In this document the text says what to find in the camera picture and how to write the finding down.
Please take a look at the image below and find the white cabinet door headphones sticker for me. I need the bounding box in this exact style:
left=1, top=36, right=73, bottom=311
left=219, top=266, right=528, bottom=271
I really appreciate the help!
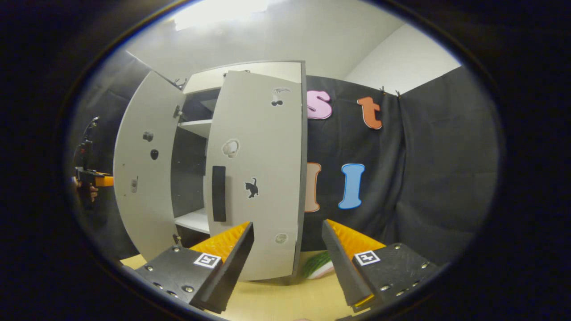
left=204, top=70, right=304, bottom=282

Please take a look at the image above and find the watermelon slice toy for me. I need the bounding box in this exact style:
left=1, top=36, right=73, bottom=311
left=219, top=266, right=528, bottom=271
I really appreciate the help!
left=302, top=251, right=335, bottom=280

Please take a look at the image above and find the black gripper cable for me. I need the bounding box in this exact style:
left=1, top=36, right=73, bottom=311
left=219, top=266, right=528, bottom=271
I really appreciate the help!
left=82, top=117, right=100, bottom=143

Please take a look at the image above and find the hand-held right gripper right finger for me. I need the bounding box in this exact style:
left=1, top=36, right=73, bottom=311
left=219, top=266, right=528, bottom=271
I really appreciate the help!
left=321, top=218, right=442, bottom=313

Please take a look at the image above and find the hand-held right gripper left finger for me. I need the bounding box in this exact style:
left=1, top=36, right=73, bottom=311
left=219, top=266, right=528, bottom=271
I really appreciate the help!
left=134, top=222, right=255, bottom=314

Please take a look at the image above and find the white cabinet door camera sticker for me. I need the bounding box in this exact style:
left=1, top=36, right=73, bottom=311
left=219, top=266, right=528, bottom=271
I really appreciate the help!
left=113, top=70, right=186, bottom=263

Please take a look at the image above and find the white and grey cabinet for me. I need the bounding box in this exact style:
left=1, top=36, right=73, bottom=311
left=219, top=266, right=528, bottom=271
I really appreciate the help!
left=171, top=60, right=309, bottom=286

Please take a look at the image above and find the white cabinet shelf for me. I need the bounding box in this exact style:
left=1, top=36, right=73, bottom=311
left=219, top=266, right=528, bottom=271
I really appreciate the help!
left=174, top=209, right=211, bottom=235
left=178, top=119, right=213, bottom=139

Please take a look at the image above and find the black door handle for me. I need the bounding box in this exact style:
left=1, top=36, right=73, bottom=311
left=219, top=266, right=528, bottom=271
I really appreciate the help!
left=212, top=166, right=227, bottom=222

